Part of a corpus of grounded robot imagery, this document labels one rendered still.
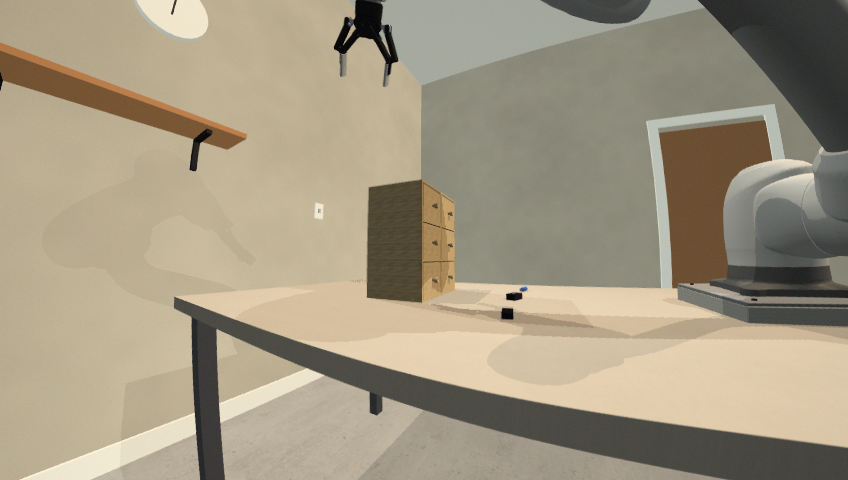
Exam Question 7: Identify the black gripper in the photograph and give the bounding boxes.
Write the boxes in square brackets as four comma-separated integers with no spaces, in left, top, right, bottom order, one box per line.
[334,0,398,87]

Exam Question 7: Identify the small wooden chest of drawers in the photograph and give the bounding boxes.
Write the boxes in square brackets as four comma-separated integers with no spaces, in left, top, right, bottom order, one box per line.
[367,179,455,303]

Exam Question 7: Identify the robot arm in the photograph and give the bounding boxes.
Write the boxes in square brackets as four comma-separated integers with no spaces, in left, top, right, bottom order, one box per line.
[541,0,848,298]

